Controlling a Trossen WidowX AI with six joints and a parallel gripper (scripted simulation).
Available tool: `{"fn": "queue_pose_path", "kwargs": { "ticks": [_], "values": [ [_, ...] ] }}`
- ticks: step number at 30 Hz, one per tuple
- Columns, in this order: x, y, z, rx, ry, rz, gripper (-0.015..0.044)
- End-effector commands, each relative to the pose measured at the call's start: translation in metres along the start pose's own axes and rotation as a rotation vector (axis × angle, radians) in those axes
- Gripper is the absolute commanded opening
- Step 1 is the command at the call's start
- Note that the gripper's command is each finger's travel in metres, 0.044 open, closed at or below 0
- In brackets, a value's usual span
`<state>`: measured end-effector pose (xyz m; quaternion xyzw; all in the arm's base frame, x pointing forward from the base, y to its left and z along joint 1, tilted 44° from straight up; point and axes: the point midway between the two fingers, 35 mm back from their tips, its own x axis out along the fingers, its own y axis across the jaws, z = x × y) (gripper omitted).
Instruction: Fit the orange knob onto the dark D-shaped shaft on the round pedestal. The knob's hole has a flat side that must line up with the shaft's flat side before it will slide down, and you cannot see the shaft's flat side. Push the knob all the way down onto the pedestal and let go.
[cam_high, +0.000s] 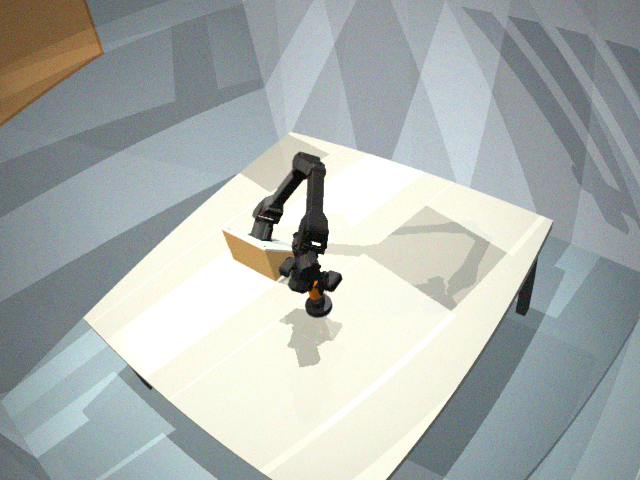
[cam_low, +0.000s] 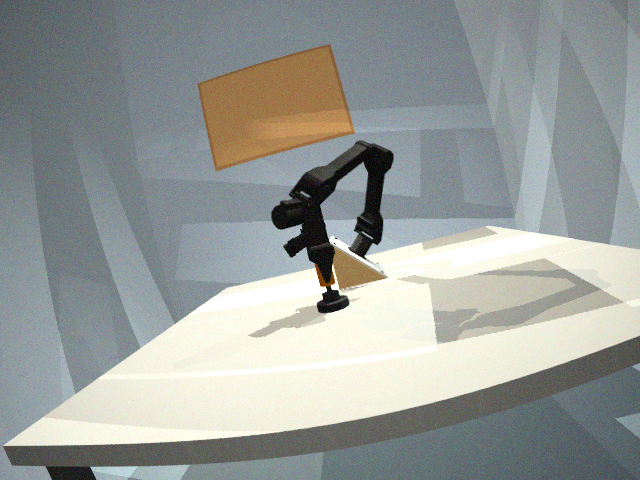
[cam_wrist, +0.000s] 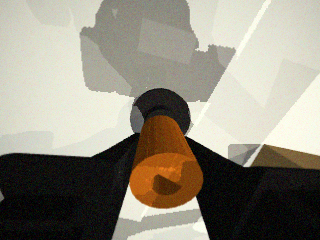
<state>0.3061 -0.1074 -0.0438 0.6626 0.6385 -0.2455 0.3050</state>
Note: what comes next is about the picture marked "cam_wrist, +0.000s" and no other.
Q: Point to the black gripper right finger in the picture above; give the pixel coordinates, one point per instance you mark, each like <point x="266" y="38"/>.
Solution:
<point x="230" y="191"/>

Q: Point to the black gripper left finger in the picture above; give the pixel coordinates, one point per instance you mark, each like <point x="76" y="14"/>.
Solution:
<point x="102" y="180"/>

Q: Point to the orange knob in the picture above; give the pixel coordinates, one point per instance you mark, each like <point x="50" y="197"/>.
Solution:
<point x="165" y="173"/>

